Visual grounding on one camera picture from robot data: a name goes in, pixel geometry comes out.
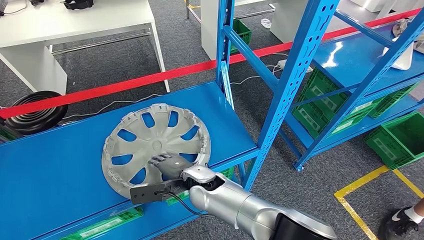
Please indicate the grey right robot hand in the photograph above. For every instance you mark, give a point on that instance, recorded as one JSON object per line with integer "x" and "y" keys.
{"x": 174, "y": 165}

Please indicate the silver plastic wheel hubcap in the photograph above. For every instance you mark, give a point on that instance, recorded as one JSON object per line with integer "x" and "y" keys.
{"x": 145, "y": 136}

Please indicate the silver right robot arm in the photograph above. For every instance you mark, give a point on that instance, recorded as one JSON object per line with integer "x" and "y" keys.
{"x": 232, "y": 205}

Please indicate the blue metal shelf rack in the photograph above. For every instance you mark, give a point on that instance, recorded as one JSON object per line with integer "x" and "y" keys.
{"x": 66, "y": 172}
{"x": 357, "y": 63}

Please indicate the white plastic car part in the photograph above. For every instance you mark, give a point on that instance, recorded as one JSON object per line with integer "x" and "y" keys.
{"x": 405, "y": 61}

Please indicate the grey plastic car part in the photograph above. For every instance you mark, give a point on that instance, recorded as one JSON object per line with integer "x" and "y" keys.
{"x": 401, "y": 28}

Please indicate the red barrier belt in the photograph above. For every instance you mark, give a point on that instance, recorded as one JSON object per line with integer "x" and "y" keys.
{"x": 132, "y": 83}

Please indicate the white cabinet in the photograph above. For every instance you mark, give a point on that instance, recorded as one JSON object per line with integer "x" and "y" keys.
{"x": 208, "y": 30}
{"x": 288, "y": 20}

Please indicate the white power strip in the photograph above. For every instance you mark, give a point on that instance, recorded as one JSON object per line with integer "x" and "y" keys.
{"x": 282, "y": 63}

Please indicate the white table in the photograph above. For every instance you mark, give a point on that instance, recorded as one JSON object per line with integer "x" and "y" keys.
{"x": 82, "y": 20}
{"x": 374, "y": 5}

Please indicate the yellow floor tape square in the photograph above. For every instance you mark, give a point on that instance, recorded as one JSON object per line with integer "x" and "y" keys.
{"x": 361, "y": 181}

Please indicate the small black device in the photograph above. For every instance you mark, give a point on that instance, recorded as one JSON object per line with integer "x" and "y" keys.
{"x": 36, "y": 2}

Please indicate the person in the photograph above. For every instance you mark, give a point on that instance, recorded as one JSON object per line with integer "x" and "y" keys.
{"x": 397, "y": 225}

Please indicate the pale wrist camera on bracket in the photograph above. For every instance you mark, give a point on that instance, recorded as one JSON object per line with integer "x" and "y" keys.
{"x": 145, "y": 193}

